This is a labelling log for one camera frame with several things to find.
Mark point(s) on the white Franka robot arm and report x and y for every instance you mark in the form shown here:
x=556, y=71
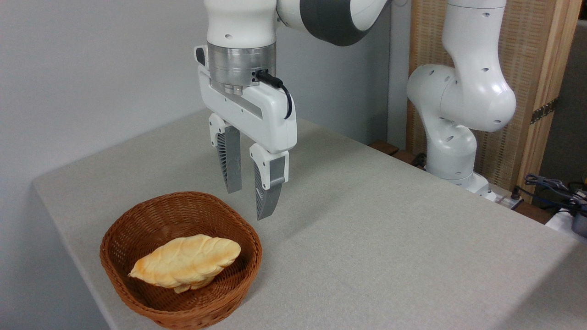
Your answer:
x=463, y=91

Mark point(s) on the long braided bread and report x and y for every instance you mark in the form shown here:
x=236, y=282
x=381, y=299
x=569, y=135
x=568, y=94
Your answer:
x=183, y=261

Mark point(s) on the metal screen hinge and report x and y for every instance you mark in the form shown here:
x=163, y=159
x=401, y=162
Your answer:
x=543, y=111

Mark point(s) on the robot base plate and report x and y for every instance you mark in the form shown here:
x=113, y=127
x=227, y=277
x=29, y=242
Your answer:
x=497, y=195

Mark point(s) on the wooden folding screen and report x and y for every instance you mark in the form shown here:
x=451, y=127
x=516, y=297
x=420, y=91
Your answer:
x=527, y=46

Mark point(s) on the brown wooden plank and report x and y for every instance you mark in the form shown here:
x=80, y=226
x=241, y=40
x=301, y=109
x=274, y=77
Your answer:
x=387, y=147

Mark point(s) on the brown wicker basket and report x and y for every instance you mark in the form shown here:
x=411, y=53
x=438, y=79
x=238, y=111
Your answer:
x=137, y=229

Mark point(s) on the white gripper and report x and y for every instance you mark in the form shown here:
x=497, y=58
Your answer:
x=270, y=119

